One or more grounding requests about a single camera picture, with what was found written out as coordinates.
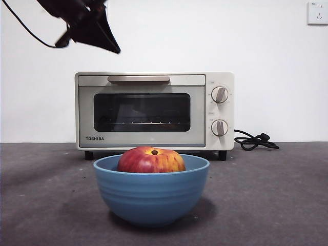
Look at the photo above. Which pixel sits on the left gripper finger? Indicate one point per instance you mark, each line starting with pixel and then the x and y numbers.
pixel 94 30

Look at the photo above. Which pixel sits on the red yellow apple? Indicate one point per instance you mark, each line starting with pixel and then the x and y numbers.
pixel 151 164

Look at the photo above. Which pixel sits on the blue ribbed bowl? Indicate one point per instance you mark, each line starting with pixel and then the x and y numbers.
pixel 151 197

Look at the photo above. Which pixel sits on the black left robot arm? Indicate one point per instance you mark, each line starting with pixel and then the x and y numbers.
pixel 66 7

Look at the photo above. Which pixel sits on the cream Toshiba toaster oven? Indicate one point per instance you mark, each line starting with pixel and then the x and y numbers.
pixel 220 112

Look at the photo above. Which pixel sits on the beige temperature knob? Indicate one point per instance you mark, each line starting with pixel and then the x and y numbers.
pixel 220 94

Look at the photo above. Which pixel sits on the beige timer knob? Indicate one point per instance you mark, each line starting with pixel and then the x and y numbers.
pixel 219 127

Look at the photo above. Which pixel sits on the white wall socket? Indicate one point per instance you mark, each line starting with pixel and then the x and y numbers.
pixel 318 14

